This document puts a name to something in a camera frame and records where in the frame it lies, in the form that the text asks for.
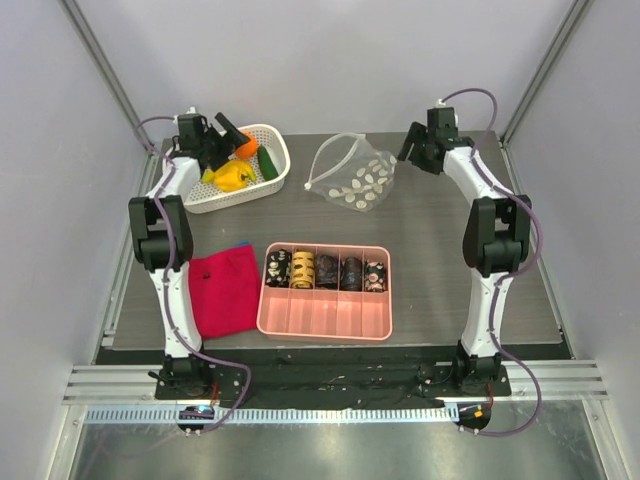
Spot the red folded cloth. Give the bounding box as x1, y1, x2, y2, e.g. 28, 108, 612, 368
188, 244, 261, 340

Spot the dark brown patterned cloth roll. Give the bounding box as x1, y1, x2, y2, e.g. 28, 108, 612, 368
315, 254, 339, 290

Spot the dark blue patterned cloth roll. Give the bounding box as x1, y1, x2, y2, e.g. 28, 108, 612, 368
339, 256, 363, 292

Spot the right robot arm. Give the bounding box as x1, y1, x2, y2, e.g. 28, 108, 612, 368
398, 106, 531, 395

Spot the pink divided organizer tray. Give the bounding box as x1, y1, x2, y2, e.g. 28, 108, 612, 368
256, 242, 393, 345

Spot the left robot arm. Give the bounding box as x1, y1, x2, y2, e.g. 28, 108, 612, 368
128, 109, 251, 399

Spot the orange toy fruit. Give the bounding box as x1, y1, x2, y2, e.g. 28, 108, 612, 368
235, 132, 259, 160

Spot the white slotted cable duct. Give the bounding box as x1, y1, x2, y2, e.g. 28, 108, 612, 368
85, 403, 459, 425

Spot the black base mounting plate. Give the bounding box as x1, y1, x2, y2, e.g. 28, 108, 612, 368
148, 362, 512, 410

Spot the yellow toy fruit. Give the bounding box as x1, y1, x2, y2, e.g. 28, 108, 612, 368
212, 159, 257, 193

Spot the yellow toy banana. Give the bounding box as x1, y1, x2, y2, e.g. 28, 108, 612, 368
201, 169, 216, 184

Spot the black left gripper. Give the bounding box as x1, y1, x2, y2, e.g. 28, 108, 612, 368
200, 114, 249, 172

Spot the white perforated plastic basket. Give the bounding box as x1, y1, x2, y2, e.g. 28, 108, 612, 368
184, 124, 291, 214

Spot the green toy cucumber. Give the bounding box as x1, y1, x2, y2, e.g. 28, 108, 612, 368
257, 145, 279, 181

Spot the yellow black cloth roll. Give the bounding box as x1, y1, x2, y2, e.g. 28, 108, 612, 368
290, 251, 315, 289

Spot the clear polka dot zip bag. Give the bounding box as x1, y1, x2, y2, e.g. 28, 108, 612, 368
304, 133, 398, 212

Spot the aluminium frame rail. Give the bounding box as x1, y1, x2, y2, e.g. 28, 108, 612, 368
63, 360, 608, 410

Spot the black white dotted cloth roll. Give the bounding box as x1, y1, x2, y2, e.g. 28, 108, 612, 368
265, 249, 292, 288

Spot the dark floral rose cloth roll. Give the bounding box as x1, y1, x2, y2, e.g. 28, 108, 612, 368
364, 260, 388, 293

